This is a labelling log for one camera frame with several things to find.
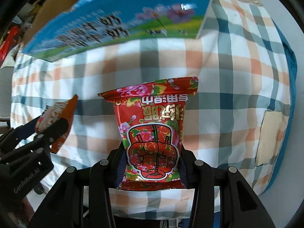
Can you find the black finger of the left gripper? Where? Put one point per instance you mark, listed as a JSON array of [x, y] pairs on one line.
[[44, 139]]

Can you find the red plastic bag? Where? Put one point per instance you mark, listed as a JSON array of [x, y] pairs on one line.
[[8, 41]]

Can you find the plaid checkered blanket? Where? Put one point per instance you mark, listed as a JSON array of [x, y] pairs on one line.
[[242, 72]]

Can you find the cardboard box with blue print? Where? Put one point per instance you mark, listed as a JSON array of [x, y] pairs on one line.
[[66, 27]]

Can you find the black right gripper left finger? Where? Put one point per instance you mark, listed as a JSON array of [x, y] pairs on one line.
[[80, 197]]

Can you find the red floral wipes pack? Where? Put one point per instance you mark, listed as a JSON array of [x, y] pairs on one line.
[[150, 119]]

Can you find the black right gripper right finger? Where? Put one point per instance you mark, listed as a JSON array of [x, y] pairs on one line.
[[221, 196]]

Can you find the orange red snack pack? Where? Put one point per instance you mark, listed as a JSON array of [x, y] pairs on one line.
[[59, 116]]

